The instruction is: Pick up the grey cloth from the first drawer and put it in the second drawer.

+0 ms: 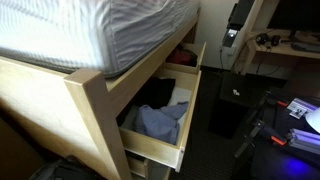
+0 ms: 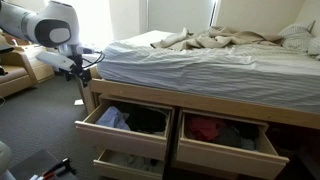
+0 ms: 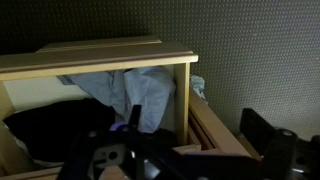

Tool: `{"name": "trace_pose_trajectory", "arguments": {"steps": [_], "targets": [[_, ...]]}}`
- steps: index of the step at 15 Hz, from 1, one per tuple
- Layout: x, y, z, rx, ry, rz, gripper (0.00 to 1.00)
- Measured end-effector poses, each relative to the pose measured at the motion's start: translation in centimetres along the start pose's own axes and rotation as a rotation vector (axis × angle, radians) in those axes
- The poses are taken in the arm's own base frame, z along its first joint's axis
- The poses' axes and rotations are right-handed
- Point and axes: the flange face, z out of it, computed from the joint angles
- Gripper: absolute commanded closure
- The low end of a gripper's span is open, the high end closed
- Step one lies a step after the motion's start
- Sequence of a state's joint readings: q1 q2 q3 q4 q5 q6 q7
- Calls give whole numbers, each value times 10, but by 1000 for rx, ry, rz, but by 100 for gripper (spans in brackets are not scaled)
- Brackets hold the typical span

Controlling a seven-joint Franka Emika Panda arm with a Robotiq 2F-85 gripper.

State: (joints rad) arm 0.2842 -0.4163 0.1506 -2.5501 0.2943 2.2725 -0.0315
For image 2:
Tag black cloth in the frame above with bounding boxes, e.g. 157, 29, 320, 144
114, 102, 168, 135

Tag small white pillow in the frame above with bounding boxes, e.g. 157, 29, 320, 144
306, 36, 320, 61

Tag dark grey cloth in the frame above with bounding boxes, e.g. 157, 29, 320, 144
213, 121, 260, 148

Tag wooden bed frame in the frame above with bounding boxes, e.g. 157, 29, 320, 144
79, 65, 320, 131

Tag low wooden drawer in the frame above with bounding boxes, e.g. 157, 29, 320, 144
93, 148, 166, 180

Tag grey blue cloth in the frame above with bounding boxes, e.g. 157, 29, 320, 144
95, 106, 131, 131

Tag light grey cloth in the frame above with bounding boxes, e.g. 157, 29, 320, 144
239, 137, 257, 151

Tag black work table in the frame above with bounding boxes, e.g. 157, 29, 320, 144
7, 148, 80, 180

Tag grey rounded object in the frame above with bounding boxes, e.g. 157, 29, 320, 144
0, 140, 16, 180

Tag large striped pillow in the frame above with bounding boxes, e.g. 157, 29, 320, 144
277, 20, 316, 53

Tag mattress with striped sheet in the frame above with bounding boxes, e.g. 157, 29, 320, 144
96, 29, 320, 115

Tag wooden drawer with red cloth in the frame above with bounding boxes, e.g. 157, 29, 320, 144
176, 108, 290, 180

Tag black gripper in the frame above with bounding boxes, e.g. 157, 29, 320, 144
63, 53, 93, 88

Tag wooden armchair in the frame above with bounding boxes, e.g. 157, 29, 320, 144
0, 49, 38, 99

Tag red cloth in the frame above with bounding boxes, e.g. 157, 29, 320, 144
187, 114, 227, 142

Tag white clothes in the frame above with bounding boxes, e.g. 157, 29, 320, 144
111, 152, 165, 175

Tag wooden drawer with black cloth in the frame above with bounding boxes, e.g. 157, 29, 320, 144
74, 96, 175, 162

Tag beige blanket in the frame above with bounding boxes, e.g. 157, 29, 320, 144
150, 25, 285, 52

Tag black red clamp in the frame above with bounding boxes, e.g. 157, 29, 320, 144
29, 157, 79, 180

